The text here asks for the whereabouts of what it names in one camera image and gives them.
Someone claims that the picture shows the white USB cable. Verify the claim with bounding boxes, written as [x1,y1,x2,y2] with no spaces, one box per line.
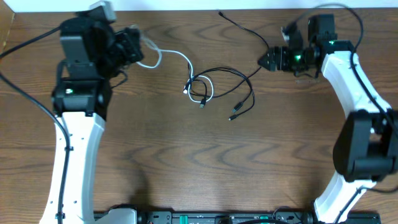
[130,24,215,104]

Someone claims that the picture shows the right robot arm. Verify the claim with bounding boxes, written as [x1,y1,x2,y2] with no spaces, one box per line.
[257,14,397,223]

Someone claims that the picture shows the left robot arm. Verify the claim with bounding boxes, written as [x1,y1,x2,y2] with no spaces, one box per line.
[40,9,144,223]

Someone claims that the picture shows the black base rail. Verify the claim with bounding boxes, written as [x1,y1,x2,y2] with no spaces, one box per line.
[93,210,382,224]

